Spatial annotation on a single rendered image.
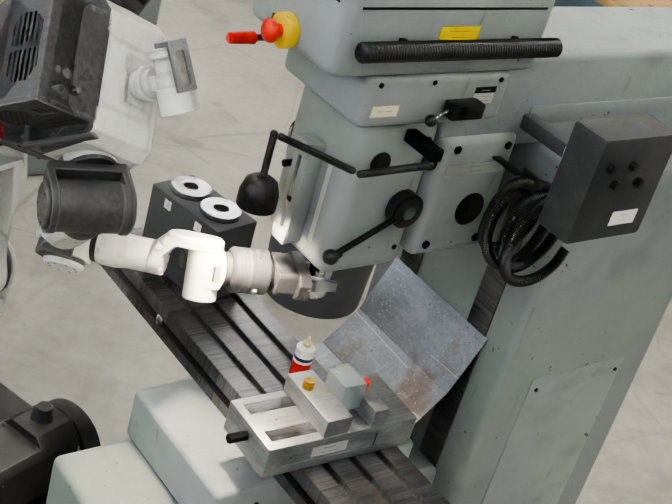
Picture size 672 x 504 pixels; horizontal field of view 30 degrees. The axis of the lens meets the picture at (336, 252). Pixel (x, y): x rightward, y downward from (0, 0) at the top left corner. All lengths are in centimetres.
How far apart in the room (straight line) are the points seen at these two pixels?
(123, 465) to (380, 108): 95
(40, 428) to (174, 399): 42
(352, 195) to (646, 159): 52
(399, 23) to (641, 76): 71
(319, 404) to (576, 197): 62
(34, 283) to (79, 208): 238
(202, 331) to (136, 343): 160
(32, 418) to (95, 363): 124
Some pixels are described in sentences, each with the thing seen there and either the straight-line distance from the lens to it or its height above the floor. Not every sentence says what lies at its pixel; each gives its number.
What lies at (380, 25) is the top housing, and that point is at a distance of 202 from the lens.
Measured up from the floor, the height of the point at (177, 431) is 89.
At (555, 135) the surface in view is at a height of 163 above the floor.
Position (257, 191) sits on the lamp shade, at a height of 148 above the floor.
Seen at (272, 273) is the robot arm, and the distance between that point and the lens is 239.
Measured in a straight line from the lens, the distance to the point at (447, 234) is 242.
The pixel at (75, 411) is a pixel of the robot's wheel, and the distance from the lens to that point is 299.
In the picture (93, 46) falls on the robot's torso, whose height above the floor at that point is 165.
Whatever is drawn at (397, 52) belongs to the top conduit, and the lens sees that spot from 202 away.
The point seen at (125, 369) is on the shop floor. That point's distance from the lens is 415.
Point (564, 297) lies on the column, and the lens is 261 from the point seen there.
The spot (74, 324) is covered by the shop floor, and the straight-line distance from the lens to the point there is 431.
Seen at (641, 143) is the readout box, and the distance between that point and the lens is 223.
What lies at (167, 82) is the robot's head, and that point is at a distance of 213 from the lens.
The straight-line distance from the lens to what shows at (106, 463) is 262.
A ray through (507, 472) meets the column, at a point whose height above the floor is 77.
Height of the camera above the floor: 248
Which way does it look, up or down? 29 degrees down
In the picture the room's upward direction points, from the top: 17 degrees clockwise
